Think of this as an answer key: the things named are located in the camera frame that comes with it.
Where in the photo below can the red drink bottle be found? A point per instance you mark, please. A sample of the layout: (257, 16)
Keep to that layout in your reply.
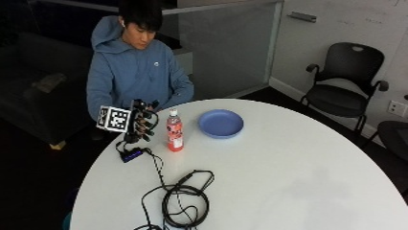
(174, 132)

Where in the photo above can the black office chair with armrests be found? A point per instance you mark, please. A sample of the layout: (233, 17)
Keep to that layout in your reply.
(339, 92)

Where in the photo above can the black hub box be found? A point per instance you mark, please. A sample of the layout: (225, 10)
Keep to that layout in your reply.
(130, 155)

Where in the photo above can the white wall outlet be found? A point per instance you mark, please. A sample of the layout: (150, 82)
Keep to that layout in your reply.
(397, 108)

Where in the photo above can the dark sofa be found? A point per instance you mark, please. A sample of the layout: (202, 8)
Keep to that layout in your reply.
(37, 96)

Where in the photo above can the white earbud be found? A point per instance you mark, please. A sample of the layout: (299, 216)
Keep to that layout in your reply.
(122, 23)

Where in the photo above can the the person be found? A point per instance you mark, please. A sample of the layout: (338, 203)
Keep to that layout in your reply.
(132, 70)

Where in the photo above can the glass partition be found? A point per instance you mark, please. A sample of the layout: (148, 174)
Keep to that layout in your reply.
(229, 48)

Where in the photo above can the grey cloth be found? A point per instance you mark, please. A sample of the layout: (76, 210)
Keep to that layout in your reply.
(47, 82)

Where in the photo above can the white marker cube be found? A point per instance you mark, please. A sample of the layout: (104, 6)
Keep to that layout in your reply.
(113, 119)

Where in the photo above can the blue plate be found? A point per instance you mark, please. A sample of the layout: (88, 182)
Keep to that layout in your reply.
(221, 123)

